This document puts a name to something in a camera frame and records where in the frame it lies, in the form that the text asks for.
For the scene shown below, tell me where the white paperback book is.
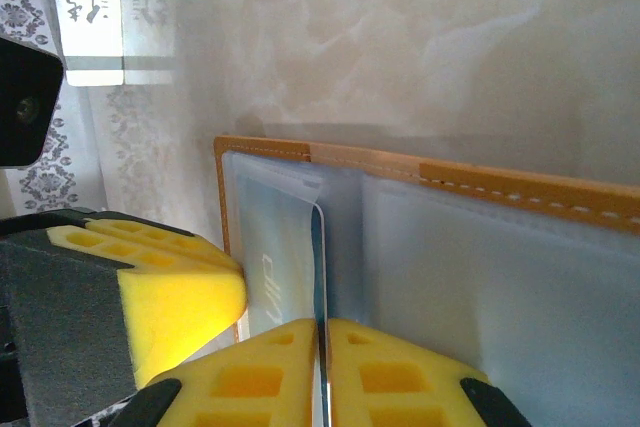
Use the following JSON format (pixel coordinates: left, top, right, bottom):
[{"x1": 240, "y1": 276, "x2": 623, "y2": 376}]
[{"x1": 47, "y1": 0, "x2": 125, "y2": 87}]

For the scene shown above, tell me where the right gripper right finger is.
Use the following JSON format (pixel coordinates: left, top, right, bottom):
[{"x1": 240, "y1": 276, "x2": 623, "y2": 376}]
[{"x1": 324, "y1": 316, "x2": 534, "y2": 427}]

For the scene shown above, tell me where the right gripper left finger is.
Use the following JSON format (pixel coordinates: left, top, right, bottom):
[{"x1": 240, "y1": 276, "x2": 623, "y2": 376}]
[{"x1": 112, "y1": 317, "x2": 321, "y2": 427}]

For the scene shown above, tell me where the blue credit card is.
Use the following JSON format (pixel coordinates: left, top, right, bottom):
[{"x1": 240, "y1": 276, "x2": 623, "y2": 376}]
[{"x1": 233, "y1": 174, "x2": 331, "y2": 427}]

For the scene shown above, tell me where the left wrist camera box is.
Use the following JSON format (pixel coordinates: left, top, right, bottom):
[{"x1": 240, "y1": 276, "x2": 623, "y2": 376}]
[{"x1": 0, "y1": 36, "x2": 66, "y2": 171}]

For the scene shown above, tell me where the orange card holder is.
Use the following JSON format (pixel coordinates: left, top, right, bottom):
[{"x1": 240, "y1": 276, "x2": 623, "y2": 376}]
[{"x1": 213, "y1": 134, "x2": 640, "y2": 427}]

